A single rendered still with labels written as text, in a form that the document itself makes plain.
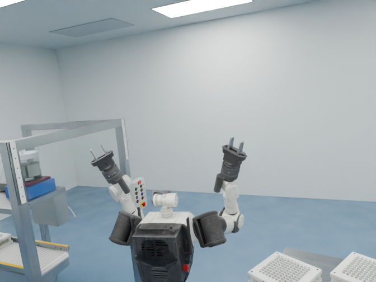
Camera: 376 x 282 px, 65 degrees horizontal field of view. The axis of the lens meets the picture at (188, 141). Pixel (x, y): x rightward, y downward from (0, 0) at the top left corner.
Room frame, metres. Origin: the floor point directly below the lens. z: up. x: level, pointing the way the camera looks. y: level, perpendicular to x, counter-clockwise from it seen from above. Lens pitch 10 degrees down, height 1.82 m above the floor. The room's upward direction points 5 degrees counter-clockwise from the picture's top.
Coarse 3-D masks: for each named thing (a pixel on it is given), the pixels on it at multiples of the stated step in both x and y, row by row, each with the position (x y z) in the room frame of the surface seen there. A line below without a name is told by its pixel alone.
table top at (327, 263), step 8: (288, 248) 1.56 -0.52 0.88; (296, 256) 1.48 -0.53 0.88; (304, 256) 1.47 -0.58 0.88; (312, 256) 1.47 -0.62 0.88; (320, 256) 1.46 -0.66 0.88; (328, 256) 1.45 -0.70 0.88; (312, 264) 1.40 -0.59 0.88; (320, 264) 1.39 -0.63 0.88; (328, 264) 1.38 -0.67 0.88; (336, 264) 1.38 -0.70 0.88; (328, 272) 1.32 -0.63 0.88; (328, 280) 1.26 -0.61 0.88
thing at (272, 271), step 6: (276, 264) 1.31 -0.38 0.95; (282, 264) 1.30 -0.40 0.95; (288, 264) 1.30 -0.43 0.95; (264, 270) 1.27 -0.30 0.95; (270, 270) 1.26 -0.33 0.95; (276, 270) 1.26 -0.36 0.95; (282, 270) 1.26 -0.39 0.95; (294, 270) 1.24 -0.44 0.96; (300, 270) 1.24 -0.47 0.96; (282, 276) 1.21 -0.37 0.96; (288, 276) 1.20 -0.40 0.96; (294, 276) 1.20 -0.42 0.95
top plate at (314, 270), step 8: (272, 256) 1.39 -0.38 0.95; (280, 256) 1.38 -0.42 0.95; (288, 256) 1.37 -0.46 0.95; (264, 264) 1.32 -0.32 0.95; (304, 264) 1.30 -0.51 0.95; (248, 272) 1.27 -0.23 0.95; (256, 272) 1.26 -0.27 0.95; (312, 272) 1.23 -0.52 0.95; (320, 272) 1.23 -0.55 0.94; (264, 280) 1.20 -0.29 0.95; (272, 280) 1.20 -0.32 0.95; (304, 280) 1.18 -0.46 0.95; (312, 280) 1.19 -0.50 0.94
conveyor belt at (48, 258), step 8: (8, 248) 1.95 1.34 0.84; (16, 248) 1.94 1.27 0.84; (40, 248) 1.91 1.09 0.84; (48, 248) 1.90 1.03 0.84; (0, 256) 1.85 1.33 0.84; (8, 256) 1.84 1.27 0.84; (16, 256) 1.83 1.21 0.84; (40, 256) 1.80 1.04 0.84; (48, 256) 1.79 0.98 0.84; (56, 256) 1.78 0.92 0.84; (64, 256) 1.80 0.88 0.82; (16, 264) 1.73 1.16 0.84; (40, 264) 1.71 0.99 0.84; (48, 264) 1.70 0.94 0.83; (56, 264) 1.73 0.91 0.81
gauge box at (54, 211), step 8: (64, 192) 1.86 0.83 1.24; (48, 200) 1.79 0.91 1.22; (56, 200) 1.79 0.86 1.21; (64, 200) 1.85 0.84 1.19; (32, 208) 1.85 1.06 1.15; (40, 208) 1.82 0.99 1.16; (48, 208) 1.79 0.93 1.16; (56, 208) 1.78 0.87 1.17; (64, 208) 1.84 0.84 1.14; (32, 216) 1.86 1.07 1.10; (40, 216) 1.83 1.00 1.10; (48, 216) 1.80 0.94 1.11; (56, 216) 1.77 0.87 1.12; (64, 216) 1.83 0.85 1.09; (48, 224) 1.80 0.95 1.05; (56, 224) 1.78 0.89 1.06
